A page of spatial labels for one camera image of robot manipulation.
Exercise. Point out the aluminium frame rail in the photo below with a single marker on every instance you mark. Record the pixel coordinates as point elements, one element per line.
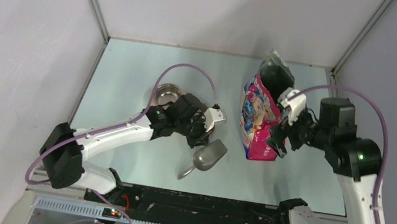
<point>89,205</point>

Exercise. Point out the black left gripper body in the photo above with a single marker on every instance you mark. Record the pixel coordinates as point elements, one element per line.
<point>195,130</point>

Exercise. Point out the colourful cat food bag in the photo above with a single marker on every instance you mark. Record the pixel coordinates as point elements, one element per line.
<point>259,110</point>

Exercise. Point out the metal food scoop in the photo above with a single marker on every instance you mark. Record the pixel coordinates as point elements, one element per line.
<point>205,158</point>

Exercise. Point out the steel bowl far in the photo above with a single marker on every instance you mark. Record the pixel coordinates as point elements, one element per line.
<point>165,93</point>

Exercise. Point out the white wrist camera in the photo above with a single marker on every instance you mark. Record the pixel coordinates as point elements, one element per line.
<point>214,116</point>
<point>292,103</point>

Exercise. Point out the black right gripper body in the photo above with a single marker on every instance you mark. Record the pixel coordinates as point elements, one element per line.
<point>303,130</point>

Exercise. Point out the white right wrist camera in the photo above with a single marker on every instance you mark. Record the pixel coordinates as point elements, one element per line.
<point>292,103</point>

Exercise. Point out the left controller board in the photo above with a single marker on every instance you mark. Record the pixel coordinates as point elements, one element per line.
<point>111,213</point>

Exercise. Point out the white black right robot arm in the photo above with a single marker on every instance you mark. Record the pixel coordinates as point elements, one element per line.
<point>356,162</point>

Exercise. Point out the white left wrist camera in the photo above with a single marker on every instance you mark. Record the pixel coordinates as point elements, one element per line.
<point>214,116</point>

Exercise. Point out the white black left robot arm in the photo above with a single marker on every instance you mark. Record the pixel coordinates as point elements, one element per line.
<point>65,154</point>

